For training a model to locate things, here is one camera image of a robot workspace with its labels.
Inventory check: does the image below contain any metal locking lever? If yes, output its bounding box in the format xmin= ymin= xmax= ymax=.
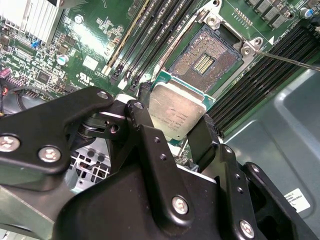
xmin=251 ymin=48 xmax=320 ymax=72

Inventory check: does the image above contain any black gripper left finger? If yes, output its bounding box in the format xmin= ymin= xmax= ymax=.
xmin=0 ymin=83 xmax=199 ymax=227

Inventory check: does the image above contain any silver topped CPU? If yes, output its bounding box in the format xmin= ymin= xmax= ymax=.
xmin=149 ymin=69 xmax=216 ymax=146

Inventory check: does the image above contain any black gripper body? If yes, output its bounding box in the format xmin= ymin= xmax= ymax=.
xmin=52 ymin=149 xmax=236 ymax=240

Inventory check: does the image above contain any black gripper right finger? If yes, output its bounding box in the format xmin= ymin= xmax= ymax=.
xmin=186 ymin=112 xmax=309 ymax=240

